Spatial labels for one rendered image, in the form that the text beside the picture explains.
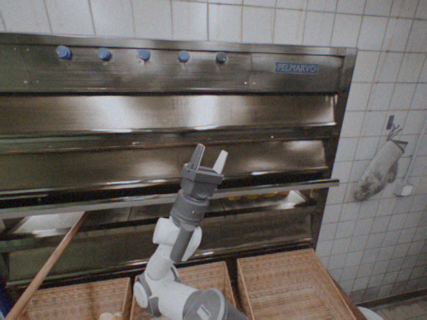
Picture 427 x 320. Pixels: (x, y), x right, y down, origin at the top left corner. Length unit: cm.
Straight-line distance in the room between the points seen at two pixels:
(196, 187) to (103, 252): 99
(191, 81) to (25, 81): 68
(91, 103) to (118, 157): 27
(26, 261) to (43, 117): 81
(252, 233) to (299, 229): 33
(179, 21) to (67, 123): 65
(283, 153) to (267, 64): 49
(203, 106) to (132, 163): 46
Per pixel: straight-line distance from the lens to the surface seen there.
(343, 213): 168
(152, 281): 76
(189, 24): 103
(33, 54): 115
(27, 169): 126
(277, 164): 118
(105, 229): 129
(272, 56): 112
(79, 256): 145
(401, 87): 161
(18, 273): 161
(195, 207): 50
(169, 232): 55
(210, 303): 57
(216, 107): 102
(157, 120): 99
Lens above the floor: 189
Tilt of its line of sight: 19 degrees down
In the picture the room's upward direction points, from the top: straight up
